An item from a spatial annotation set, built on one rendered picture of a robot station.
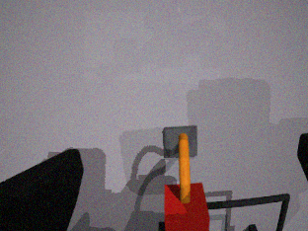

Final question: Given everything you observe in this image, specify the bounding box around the black cord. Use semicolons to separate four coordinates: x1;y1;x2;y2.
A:
206;193;289;231

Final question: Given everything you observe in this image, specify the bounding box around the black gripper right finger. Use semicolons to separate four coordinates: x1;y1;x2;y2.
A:
297;134;308;182

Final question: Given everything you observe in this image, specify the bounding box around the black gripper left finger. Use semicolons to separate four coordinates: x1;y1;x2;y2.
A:
0;150;84;231

